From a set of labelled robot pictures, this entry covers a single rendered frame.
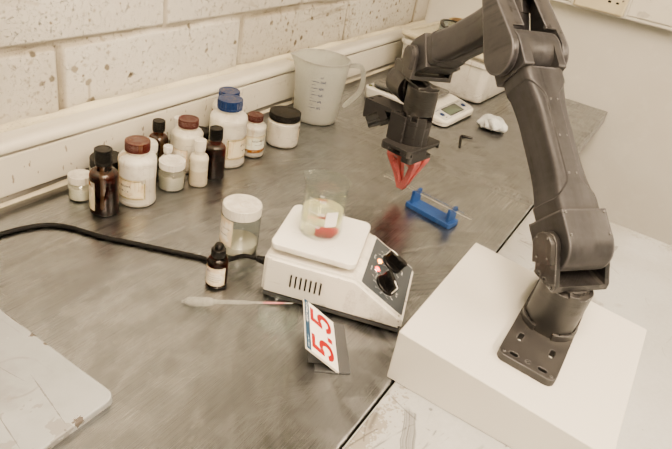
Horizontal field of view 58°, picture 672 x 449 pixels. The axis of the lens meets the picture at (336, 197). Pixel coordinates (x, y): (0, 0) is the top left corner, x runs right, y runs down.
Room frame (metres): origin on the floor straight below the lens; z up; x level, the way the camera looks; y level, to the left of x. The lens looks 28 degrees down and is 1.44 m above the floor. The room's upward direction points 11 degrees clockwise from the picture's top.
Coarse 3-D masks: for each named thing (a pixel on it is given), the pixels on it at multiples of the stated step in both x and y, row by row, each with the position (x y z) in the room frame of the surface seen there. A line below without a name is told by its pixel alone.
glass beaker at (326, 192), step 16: (304, 176) 0.73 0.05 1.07; (320, 176) 0.75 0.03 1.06; (336, 176) 0.76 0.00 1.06; (304, 192) 0.72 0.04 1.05; (320, 192) 0.70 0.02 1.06; (336, 192) 0.70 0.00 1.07; (304, 208) 0.71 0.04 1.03; (320, 208) 0.70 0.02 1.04; (336, 208) 0.70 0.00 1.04; (304, 224) 0.71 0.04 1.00; (320, 224) 0.70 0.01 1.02; (336, 224) 0.71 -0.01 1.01; (320, 240) 0.70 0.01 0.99
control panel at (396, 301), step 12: (372, 252) 0.73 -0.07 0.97; (384, 252) 0.75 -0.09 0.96; (372, 264) 0.71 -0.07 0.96; (384, 264) 0.73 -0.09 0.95; (372, 276) 0.68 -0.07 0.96; (396, 276) 0.72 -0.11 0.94; (408, 276) 0.74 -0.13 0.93; (372, 288) 0.66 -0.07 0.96; (384, 300) 0.65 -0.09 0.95; (396, 300) 0.67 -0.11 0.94
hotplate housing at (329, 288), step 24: (264, 264) 0.67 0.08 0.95; (288, 264) 0.66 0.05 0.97; (312, 264) 0.67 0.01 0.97; (360, 264) 0.69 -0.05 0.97; (264, 288) 0.67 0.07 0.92; (288, 288) 0.66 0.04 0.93; (312, 288) 0.66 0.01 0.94; (336, 288) 0.65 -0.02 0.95; (360, 288) 0.65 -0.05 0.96; (408, 288) 0.72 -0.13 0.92; (336, 312) 0.66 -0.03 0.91; (360, 312) 0.65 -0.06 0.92; (384, 312) 0.64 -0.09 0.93
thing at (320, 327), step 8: (312, 312) 0.62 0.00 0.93; (312, 320) 0.60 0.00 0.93; (320, 320) 0.62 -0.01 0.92; (328, 320) 0.63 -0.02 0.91; (312, 328) 0.59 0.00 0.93; (320, 328) 0.60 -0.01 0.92; (328, 328) 0.62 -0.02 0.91; (312, 336) 0.57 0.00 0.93; (320, 336) 0.58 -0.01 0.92; (328, 336) 0.60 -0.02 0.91; (312, 344) 0.56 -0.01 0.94; (320, 344) 0.57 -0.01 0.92; (328, 344) 0.58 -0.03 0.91; (320, 352) 0.55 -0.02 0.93; (328, 352) 0.57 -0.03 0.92; (328, 360) 0.55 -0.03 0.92
